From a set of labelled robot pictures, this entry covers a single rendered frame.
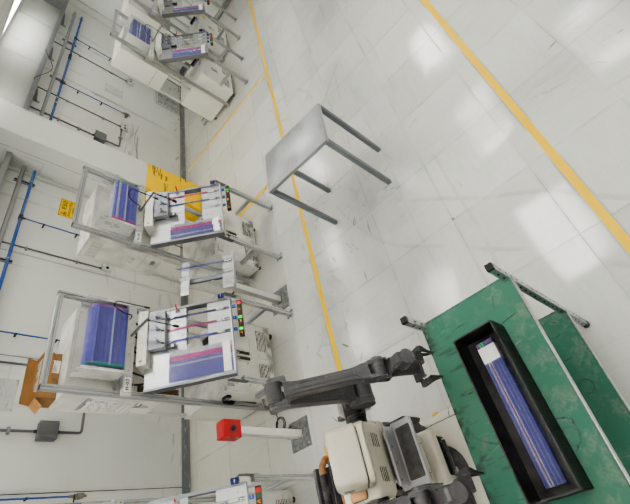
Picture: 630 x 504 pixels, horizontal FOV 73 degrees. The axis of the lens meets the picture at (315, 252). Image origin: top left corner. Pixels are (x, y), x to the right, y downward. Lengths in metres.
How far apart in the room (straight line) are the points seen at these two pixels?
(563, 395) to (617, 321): 1.05
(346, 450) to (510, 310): 0.81
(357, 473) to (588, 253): 1.82
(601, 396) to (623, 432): 0.15
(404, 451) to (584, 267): 1.51
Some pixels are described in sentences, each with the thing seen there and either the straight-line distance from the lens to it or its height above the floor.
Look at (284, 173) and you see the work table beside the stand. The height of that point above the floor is 0.80.
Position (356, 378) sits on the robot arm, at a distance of 1.57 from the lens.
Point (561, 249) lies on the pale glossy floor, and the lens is 2.88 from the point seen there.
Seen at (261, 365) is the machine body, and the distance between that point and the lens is 4.08.
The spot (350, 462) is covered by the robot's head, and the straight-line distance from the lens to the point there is 1.67.
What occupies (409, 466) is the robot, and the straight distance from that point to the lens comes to 1.89.
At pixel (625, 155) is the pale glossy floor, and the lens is 3.01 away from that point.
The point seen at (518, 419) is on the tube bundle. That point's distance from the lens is 1.73.
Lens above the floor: 2.59
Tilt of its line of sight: 38 degrees down
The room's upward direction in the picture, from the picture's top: 67 degrees counter-clockwise
